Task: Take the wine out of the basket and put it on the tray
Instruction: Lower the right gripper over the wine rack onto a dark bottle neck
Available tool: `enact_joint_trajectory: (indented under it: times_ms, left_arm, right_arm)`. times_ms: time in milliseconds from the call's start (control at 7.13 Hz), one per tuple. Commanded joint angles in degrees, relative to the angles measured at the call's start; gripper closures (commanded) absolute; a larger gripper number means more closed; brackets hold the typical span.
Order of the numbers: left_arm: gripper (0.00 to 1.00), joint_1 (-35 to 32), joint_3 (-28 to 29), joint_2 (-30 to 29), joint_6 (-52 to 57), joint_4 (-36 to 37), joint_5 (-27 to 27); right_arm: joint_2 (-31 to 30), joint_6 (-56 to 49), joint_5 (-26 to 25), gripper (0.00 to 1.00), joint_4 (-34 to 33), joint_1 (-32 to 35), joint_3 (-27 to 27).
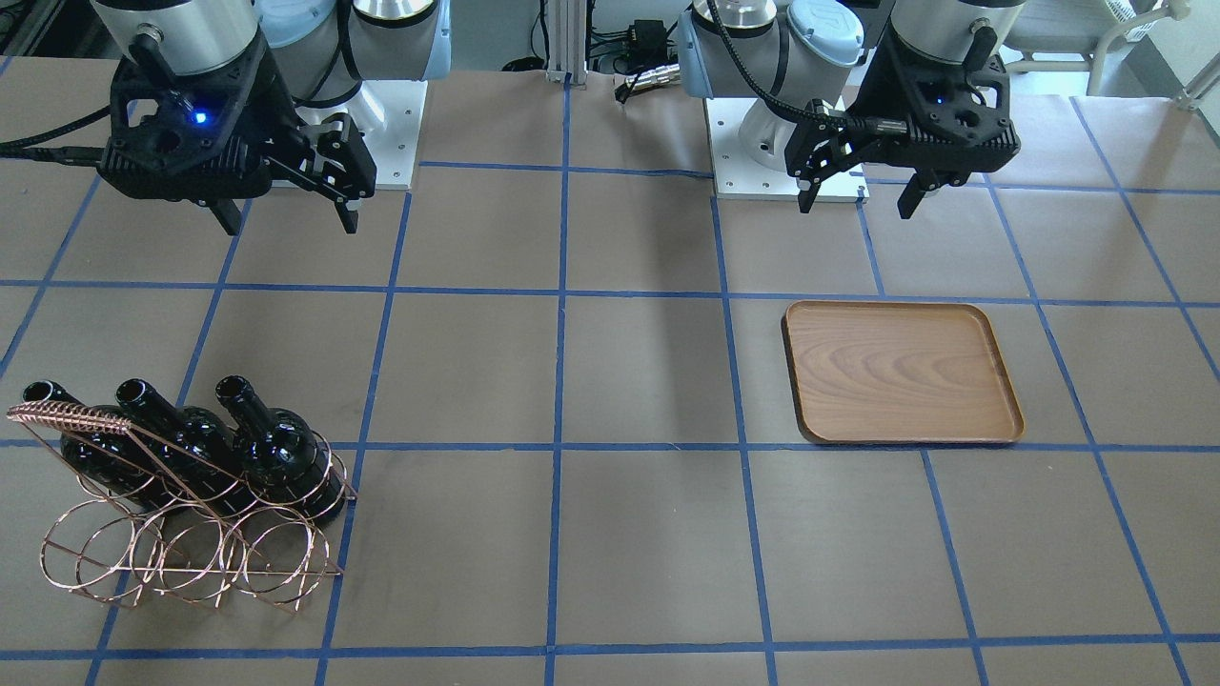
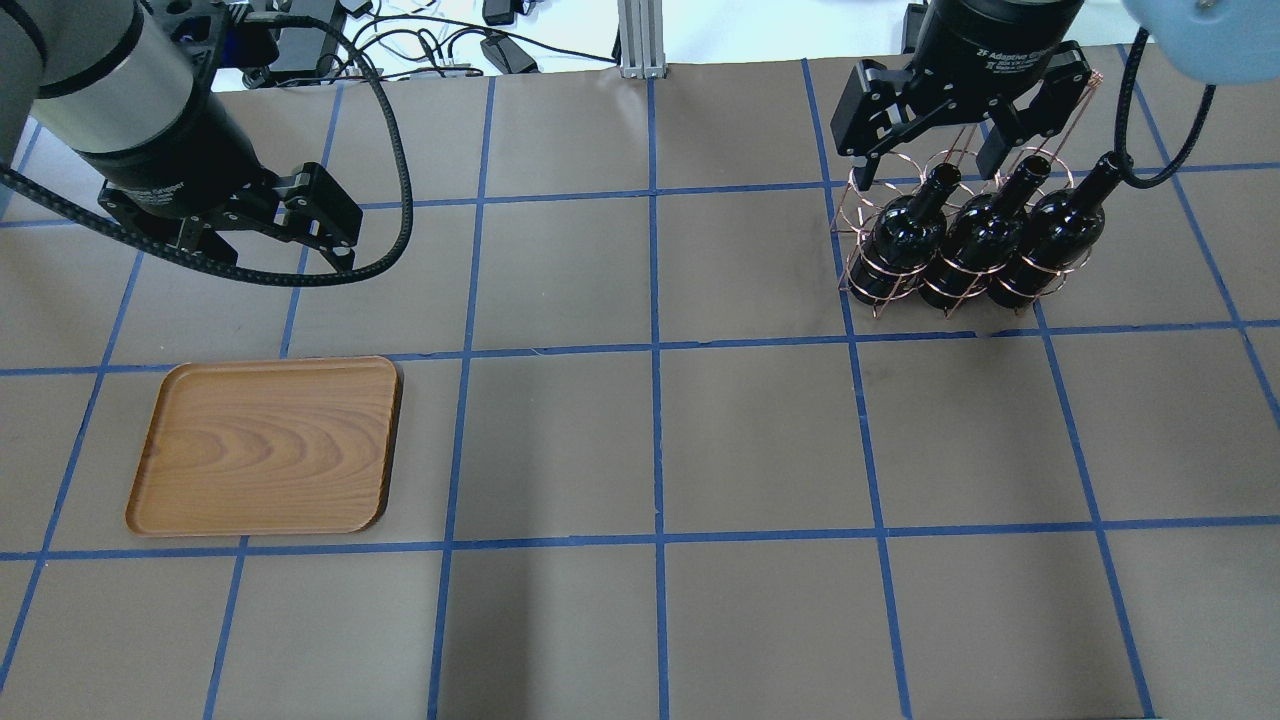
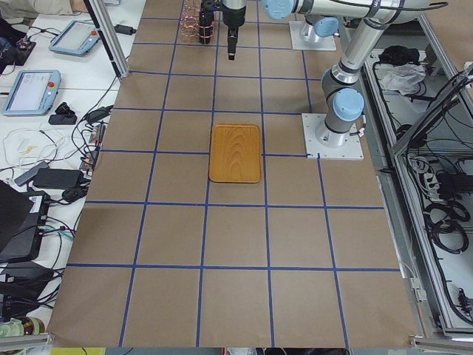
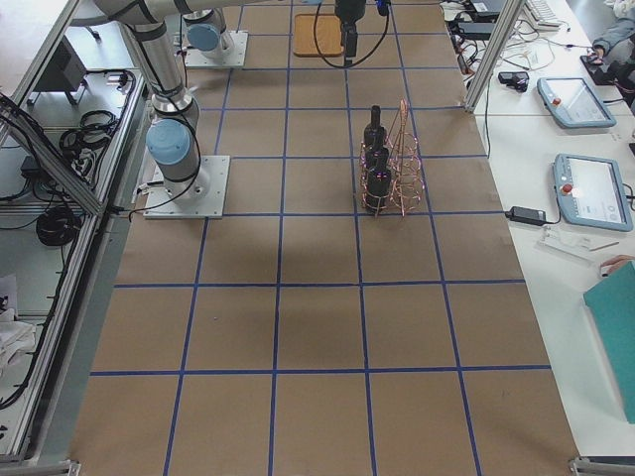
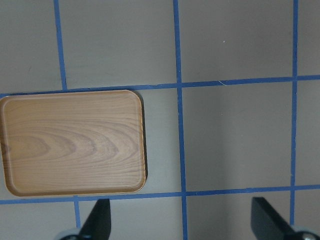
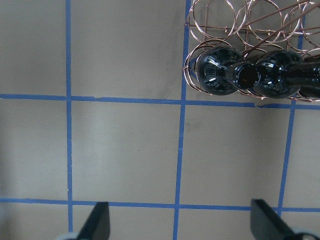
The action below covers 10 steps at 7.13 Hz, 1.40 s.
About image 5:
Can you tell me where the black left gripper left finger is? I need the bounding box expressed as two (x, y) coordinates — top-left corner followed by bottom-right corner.
(78, 199), (111, 240)

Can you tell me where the wooden serving tray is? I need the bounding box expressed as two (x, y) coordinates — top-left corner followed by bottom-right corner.
(0, 90), (148, 197)

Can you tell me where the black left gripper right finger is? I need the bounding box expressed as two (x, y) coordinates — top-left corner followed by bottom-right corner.
(250, 197), (297, 240)

